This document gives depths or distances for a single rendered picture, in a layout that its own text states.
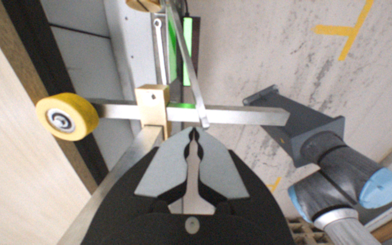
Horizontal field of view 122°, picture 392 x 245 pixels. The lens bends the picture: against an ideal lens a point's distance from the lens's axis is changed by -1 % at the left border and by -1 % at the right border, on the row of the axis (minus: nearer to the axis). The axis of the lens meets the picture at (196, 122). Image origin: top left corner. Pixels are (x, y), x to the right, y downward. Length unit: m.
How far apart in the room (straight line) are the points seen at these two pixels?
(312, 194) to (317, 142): 0.24
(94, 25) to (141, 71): 0.16
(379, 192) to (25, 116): 0.94
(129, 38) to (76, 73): 0.20
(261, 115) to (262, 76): 0.97
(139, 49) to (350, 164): 0.88
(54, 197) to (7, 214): 0.26
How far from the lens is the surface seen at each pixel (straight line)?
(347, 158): 0.76
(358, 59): 1.75
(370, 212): 3.29
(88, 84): 0.42
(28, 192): 0.57
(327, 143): 0.80
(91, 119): 0.27
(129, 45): 0.50
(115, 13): 0.53
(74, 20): 0.44
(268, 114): 0.28
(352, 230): 0.72
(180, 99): 0.39
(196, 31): 0.38
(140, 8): 0.25
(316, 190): 0.74
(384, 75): 2.04
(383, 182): 0.73
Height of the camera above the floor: 1.07
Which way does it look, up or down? 62 degrees down
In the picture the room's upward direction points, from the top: 180 degrees clockwise
